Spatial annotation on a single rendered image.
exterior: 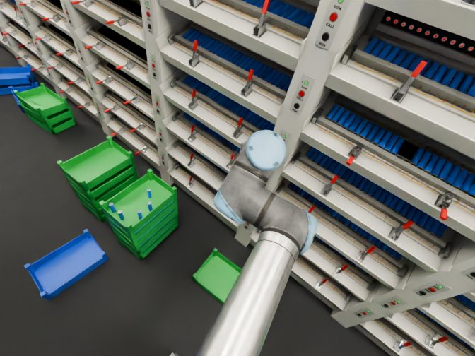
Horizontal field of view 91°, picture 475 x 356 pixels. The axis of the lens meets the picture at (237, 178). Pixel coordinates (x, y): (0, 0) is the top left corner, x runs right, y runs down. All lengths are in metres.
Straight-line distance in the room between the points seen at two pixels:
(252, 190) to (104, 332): 1.12
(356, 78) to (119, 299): 1.40
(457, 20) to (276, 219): 0.52
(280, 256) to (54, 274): 1.34
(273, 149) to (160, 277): 1.12
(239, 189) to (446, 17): 0.53
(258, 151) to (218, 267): 1.06
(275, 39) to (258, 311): 0.72
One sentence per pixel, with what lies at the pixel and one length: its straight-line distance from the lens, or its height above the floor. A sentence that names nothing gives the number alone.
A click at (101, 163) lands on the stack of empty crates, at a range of 1.53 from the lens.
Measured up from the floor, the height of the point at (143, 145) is 0.16.
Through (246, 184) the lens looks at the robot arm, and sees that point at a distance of 0.51.
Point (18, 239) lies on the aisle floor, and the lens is 1.81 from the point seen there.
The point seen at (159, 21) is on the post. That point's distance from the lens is 1.14.
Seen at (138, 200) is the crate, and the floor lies 0.32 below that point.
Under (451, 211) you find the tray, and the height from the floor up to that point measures 0.95.
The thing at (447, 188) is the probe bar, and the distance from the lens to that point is 0.88.
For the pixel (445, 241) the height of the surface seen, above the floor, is 0.78.
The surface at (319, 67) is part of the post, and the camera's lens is 0.74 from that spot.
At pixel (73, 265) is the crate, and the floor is 0.00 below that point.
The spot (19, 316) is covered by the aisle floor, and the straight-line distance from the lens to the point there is 1.61.
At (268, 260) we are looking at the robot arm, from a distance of 0.45.
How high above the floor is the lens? 1.39
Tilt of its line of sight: 49 degrees down
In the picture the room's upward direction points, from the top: 15 degrees clockwise
